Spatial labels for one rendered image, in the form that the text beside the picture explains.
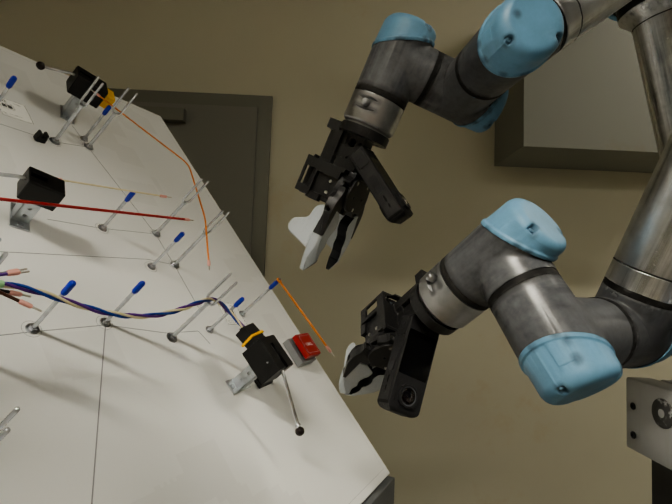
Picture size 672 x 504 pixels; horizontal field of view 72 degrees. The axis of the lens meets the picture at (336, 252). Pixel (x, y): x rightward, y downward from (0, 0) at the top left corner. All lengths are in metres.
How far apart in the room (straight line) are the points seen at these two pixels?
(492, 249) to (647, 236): 0.15
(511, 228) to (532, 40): 0.19
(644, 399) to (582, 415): 2.07
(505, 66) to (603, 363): 0.31
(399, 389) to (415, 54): 0.42
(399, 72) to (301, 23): 2.08
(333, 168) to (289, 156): 1.80
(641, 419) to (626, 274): 0.23
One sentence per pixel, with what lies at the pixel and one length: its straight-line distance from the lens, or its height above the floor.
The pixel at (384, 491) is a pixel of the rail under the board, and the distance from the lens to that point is 0.93.
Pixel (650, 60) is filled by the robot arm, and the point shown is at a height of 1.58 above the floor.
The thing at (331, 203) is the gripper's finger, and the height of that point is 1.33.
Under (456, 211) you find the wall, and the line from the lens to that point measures 2.48.
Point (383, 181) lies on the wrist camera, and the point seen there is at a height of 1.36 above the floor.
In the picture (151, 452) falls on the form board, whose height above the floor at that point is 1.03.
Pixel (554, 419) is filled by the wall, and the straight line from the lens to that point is 2.71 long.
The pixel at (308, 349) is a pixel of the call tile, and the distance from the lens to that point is 0.92.
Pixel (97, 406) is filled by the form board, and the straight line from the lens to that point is 0.61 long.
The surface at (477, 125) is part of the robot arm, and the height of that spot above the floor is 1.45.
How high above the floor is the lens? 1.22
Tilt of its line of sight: 4 degrees up
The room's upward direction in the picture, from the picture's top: 2 degrees clockwise
